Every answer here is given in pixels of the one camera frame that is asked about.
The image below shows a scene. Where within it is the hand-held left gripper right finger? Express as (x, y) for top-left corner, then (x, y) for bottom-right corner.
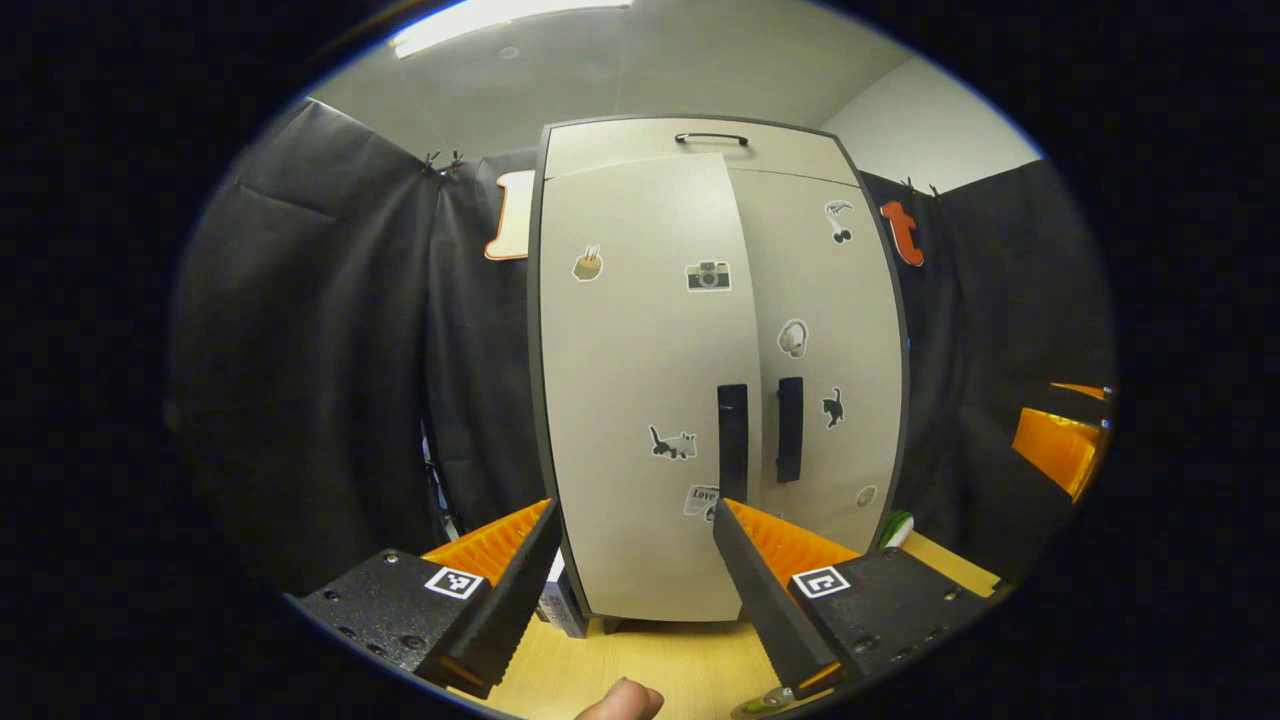
(710, 498), (991, 699)

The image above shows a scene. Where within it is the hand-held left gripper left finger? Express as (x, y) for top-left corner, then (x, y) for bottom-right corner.
(288, 498), (563, 699)

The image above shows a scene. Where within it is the white cabinet door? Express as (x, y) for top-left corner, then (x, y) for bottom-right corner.
(537, 152), (766, 623)
(725, 168), (906, 556)

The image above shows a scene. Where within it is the white grey cabinet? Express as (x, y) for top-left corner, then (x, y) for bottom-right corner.
(527, 113), (911, 636)

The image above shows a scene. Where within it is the white cabinet drawer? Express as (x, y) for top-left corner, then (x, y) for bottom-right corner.
(543, 117), (863, 186)

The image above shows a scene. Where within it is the white box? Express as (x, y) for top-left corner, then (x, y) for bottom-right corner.
(537, 548), (591, 639)

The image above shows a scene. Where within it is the black backdrop cloth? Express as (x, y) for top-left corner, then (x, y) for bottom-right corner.
(165, 97), (1116, 598)

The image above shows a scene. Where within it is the ceiling light panel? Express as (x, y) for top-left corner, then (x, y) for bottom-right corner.
(388, 0), (633, 59)

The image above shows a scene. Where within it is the black door handle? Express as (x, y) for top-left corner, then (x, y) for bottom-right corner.
(716, 383), (750, 504)
(776, 376), (805, 485)

